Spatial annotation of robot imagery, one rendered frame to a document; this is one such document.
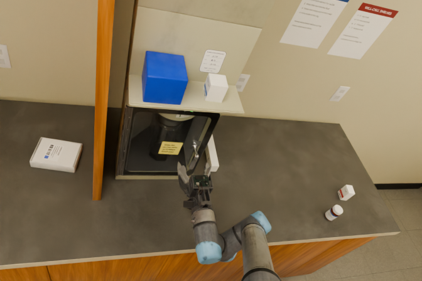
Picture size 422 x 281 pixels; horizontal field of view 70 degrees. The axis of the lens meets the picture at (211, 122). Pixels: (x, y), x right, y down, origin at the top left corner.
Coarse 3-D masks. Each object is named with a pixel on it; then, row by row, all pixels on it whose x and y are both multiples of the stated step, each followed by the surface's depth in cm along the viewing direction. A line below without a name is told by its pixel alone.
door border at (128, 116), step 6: (132, 108) 91; (126, 114) 93; (132, 114) 94; (126, 120) 95; (126, 126) 97; (126, 132) 100; (126, 138) 102; (120, 144) 104; (126, 144) 105; (126, 150) 107; (120, 156) 109; (120, 162) 112; (120, 168) 115; (120, 174) 119
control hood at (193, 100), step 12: (132, 84) 80; (192, 84) 87; (204, 84) 89; (132, 96) 77; (192, 96) 84; (228, 96) 89; (156, 108) 79; (168, 108) 79; (180, 108) 80; (192, 108) 81; (204, 108) 82; (216, 108) 84; (228, 108) 85; (240, 108) 87
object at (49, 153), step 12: (48, 144) 120; (60, 144) 122; (72, 144) 123; (36, 156) 115; (48, 156) 117; (60, 156) 118; (72, 156) 120; (48, 168) 117; (60, 168) 117; (72, 168) 117
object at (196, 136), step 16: (144, 112) 94; (160, 112) 95; (176, 112) 96; (192, 112) 98; (208, 112) 99; (144, 128) 100; (160, 128) 101; (176, 128) 102; (192, 128) 104; (208, 128) 105; (128, 144) 105; (144, 144) 106; (160, 144) 108; (192, 144) 111; (128, 160) 112; (144, 160) 114; (160, 160) 116; (176, 160) 118
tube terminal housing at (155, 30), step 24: (144, 24) 72; (168, 24) 73; (192, 24) 74; (216, 24) 76; (240, 24) 77; (144, 48) 77; (168, 48) 79; (192, 48) 80; (216, 48) 81; (240, 48) 83; (192, 72) 86; (240, 72) 89; (120, 120) 112
